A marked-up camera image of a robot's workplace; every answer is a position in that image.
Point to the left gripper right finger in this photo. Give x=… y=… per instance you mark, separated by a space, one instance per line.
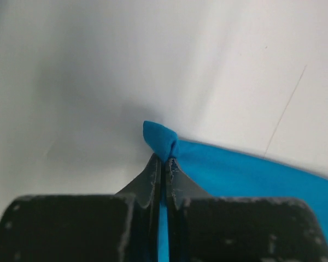
x=202 y=227

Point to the blue t shirt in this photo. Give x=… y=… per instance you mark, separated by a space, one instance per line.
x=231 y=174

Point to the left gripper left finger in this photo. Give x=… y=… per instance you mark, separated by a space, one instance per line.
x=96 y=227

